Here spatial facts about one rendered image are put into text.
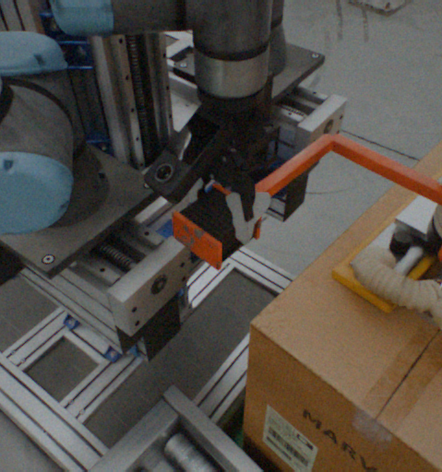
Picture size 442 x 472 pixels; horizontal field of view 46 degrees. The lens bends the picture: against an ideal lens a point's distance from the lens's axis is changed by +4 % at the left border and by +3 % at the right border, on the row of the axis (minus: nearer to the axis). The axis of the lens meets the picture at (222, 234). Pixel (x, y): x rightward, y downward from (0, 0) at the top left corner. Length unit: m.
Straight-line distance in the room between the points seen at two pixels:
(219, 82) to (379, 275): 0.34
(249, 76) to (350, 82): 2.62
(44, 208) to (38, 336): 1.12
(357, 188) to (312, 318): 1.70
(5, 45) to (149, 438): 0.71
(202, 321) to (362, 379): 0.96
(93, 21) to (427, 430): 0.58
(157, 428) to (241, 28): 0.77
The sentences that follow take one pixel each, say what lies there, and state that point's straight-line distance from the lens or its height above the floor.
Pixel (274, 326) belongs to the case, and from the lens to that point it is 0.74.
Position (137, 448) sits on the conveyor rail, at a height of 0.59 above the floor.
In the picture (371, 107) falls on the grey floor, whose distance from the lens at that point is 2.95.
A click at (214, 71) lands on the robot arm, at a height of 1.31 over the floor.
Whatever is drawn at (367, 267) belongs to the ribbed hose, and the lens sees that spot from 0.72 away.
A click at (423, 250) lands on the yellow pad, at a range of 0.84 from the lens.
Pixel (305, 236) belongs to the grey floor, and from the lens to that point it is 2.15.
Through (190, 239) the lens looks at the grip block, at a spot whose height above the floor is 1.08.
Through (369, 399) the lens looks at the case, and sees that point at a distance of 0.71.
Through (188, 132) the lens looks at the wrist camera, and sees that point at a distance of 0.56.
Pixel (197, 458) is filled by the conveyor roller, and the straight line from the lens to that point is 1.08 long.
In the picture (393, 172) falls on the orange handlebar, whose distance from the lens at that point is 0.78.
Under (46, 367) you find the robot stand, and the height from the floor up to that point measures 0.21.
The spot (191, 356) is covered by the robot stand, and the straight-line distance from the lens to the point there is 1.56.
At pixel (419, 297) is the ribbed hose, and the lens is 0.70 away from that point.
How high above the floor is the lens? 1.57
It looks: 47 degrees down
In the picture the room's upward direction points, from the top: straight up
